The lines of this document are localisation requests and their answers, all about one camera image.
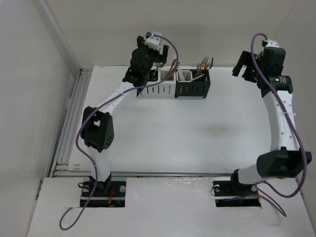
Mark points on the black utensil caddy frame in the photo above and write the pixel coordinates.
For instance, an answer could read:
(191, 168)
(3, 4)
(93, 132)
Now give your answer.
(193, 88)

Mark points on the small copper fork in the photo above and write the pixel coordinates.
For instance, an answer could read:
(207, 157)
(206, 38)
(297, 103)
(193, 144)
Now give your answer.
(196, 75)

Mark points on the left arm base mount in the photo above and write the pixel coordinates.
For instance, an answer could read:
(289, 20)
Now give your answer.
(108, 194)

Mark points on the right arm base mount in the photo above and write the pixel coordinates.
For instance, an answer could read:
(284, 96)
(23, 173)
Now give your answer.
(227, 195)

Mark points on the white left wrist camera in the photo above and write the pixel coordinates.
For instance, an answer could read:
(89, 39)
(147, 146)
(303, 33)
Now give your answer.
(153, 40)

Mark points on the white chopstick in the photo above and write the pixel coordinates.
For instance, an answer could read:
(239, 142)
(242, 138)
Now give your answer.
(180, 75)

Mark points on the white utensil caddy frame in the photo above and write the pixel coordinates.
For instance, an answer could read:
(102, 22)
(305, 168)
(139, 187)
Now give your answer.
(166, 89)

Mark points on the gold knife green handle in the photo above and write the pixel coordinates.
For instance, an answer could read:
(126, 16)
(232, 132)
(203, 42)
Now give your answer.
(173, 69)

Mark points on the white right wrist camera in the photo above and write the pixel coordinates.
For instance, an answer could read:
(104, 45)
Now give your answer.
(269, 43)

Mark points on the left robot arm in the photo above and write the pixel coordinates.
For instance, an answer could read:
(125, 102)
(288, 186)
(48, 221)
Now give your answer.
(97, 129)

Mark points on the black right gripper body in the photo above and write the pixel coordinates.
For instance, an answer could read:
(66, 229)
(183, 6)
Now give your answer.
(259, 58)

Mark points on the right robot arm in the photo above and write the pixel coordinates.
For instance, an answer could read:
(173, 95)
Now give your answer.
(284, 160)

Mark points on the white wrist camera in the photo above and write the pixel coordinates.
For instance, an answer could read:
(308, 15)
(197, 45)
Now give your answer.
(269, 43)
(153, 40)

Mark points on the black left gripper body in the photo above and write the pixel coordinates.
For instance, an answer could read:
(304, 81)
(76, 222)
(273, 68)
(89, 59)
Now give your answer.
(152, 56)

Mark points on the aluminium rail left side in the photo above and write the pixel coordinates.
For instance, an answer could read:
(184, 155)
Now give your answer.
(70, 123)

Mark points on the gold fork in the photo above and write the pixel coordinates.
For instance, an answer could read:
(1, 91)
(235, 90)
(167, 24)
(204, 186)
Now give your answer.
(206, 66)

